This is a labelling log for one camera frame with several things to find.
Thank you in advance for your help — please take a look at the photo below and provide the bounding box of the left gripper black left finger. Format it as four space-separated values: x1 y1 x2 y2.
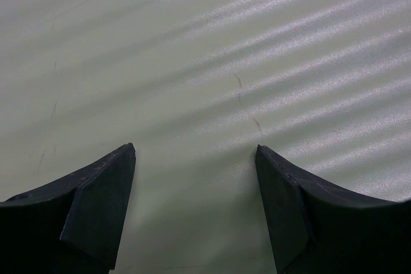
1 143 136 273

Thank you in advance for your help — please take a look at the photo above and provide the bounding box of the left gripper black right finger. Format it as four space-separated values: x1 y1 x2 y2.
255 146 410 273

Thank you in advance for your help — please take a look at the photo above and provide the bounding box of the green suitcase with blue lining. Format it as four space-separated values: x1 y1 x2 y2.
1 0 410 273

